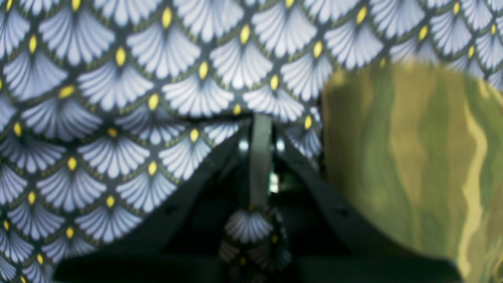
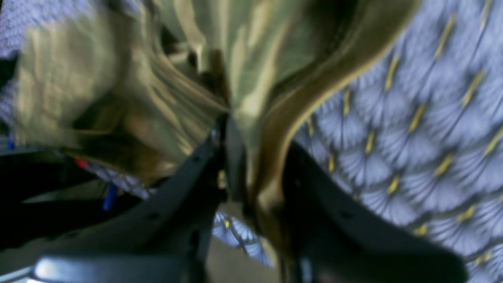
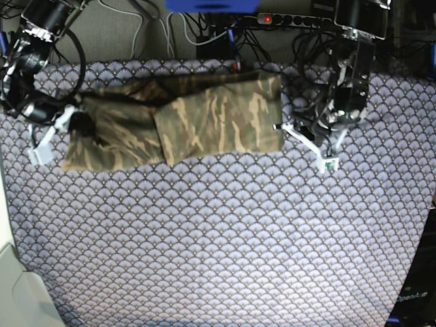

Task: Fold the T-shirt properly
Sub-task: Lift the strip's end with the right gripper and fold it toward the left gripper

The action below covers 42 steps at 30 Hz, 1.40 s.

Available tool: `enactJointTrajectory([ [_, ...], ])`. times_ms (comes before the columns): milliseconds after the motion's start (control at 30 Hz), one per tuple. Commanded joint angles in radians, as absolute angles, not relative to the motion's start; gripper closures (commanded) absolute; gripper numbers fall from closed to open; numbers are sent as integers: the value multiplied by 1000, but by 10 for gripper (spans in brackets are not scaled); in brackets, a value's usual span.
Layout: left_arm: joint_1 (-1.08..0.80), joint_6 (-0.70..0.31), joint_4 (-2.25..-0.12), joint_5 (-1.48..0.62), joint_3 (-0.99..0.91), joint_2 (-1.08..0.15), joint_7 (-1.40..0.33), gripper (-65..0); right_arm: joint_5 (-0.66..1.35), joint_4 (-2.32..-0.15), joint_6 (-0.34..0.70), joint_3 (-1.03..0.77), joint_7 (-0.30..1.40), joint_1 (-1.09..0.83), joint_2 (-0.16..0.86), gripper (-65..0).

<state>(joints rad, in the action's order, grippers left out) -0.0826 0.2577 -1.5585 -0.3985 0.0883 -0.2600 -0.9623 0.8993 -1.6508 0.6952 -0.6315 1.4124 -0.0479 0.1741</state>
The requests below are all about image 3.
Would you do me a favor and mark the black box labelled OpenArm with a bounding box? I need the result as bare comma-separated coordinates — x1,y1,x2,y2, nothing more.
386,208,435,326

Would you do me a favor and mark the black power strip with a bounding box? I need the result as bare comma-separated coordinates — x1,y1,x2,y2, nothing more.
256,13,333,29

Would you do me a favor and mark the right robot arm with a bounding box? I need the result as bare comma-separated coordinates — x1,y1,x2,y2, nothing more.
1,1,93,166

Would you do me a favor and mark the tangle of black cables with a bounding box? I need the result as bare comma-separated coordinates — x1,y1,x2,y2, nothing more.
234,23,341,67

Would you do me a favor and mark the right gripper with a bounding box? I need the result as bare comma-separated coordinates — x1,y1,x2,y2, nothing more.
21,102,95,166

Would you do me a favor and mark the blue table clamp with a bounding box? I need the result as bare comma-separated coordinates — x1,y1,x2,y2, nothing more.
0,31,8,57

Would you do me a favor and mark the red and black clamp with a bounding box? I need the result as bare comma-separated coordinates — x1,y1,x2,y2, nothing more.
232,60,243,74

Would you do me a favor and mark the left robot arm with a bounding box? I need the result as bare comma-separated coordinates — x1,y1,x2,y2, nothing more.
274,1,391,173

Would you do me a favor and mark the grey cable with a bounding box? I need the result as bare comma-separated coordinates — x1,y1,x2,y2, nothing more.
98,0,178,59

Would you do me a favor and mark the purple fan-pattern tablecloth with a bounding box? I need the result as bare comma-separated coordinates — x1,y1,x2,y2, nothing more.
1,74,435,326

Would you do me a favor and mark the white plastic bin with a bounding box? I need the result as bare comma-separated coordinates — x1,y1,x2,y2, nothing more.
0,170,65,327

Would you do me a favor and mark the black electronics box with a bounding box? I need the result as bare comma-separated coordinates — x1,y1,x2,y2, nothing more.
196,35,231,60

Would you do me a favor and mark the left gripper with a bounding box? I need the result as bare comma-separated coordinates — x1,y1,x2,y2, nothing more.
273,108,367,174

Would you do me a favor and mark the camouflage T-shirt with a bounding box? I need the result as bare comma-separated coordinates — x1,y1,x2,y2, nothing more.
63,70,284,172

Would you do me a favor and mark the blue camera mount bar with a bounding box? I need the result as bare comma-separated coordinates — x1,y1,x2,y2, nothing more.
165,0,260,13

